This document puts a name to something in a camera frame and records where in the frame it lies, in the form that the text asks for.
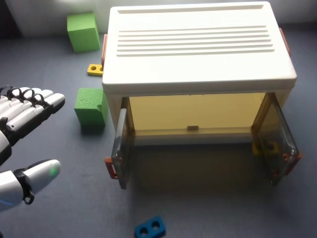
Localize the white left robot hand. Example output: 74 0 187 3
0 86 66 213

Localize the large white ribbed box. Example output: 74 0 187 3
101 1 298 147

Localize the green foam cube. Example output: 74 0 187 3
74 87 109 135

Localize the yellow two-hole block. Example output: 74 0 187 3
87 63 104 77
252 141 279 156

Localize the large green smooth block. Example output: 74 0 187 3
66 11 101 54

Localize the grey table cloth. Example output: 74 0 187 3
0 23 317 238

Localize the blue two-hole block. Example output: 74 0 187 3
134 215 166 238

